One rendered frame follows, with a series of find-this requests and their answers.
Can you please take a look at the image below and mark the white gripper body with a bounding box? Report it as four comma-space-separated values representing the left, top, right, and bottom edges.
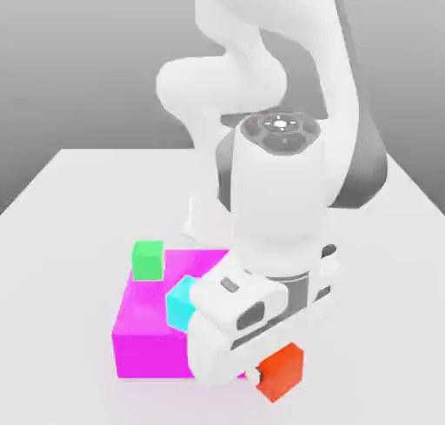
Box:
186, 311, 297, 388

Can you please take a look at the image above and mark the small red cube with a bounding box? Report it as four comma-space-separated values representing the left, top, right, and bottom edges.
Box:
256, 342, 304, 404

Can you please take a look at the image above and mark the small cyan cube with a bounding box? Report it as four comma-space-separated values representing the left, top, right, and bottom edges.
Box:
165, 275, 200, 335

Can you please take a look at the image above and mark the small green cube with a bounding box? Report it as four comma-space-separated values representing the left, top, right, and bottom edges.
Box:
131, 240, 165, 282

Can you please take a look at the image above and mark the large magenta box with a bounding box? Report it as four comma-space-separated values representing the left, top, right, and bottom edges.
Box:
110, 249, 249, 382

